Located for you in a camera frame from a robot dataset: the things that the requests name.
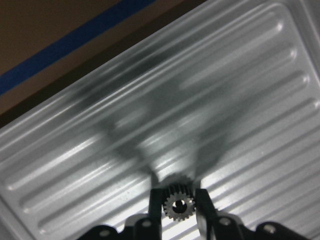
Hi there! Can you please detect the small steel pinion gear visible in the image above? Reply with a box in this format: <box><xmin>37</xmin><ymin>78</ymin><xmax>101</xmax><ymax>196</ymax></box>
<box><xmin>162</xmin><ymin>183</ymin><xmax>195</xmax><ymax>222</ymax></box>

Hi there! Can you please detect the silver ribbed metal tray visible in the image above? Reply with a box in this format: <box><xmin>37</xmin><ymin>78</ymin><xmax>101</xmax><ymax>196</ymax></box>
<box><xmin>0</xmin><ymin>0</ymin><xmax>320</xmax><ymax>240</ymax></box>

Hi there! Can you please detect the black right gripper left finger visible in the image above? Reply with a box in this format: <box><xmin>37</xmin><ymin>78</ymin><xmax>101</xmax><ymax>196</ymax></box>
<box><xmin>148</xmin><ymin>188</ymin><xmax>163</xmax><ymax>240</ymax></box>

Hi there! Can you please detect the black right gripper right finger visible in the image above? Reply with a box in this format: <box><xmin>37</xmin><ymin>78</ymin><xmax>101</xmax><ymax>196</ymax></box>
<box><xmin>195</xmin><ymin>188</ymin><xmax>217</xmax><ymax>240</ymax></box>

